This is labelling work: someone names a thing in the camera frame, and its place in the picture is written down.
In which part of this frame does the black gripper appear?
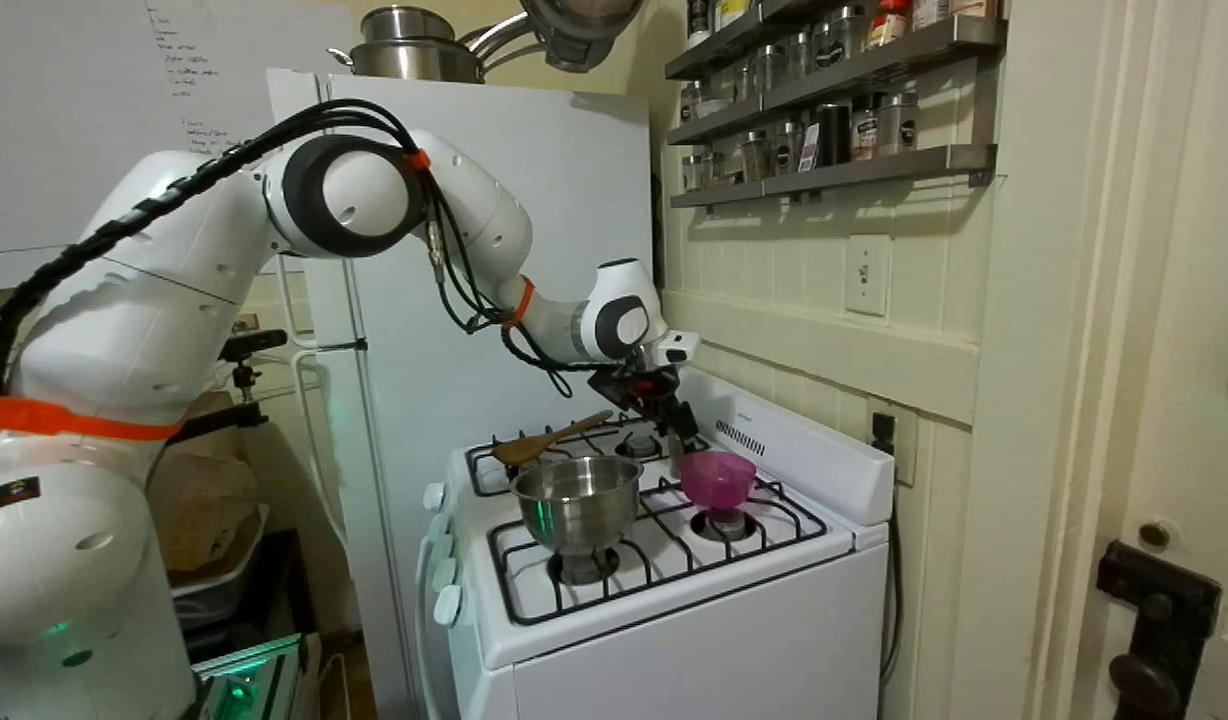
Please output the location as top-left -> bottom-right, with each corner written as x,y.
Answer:
588,331 -> 699,455

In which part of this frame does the pink plastic bowl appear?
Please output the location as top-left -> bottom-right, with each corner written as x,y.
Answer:
678,454 -> 755,514

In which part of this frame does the black wall outlet plug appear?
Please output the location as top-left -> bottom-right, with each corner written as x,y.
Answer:
874,413 -> 896,454

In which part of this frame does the middle metal spice shelf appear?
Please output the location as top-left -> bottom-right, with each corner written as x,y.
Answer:
670,18 -> 1007,143

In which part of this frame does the steel pot on fridge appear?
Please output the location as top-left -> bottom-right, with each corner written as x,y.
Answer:
332,3 -> 485,84

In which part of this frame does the white gas stove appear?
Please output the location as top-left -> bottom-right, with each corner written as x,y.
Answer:
426,376 -> 892,720

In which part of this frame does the white light switch plate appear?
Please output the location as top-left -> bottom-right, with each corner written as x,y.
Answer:
843,236 -> 892,316

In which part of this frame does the stainless steel bowl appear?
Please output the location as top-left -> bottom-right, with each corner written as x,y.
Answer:
511,455 -> 641,557

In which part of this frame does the wooden spoon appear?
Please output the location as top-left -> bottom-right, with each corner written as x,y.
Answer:
488,413 -> 611,468

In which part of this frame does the bottom metal spice shelf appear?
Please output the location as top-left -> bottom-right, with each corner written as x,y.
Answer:
678,143 -> 996,207

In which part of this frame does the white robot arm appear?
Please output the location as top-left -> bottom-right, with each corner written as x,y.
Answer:
0,100 -> 697,720

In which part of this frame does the top metal spice shelf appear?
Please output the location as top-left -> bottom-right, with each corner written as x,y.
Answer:
665,0 -> 1007,82

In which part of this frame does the metal spice shelf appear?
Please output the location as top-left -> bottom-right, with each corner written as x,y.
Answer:
678,143 -> 996,207
670,18 -> 1007,143
665,0 -> 1007,82

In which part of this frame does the white refrigerator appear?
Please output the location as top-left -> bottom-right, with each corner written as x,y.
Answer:
268,68 -> 654,720

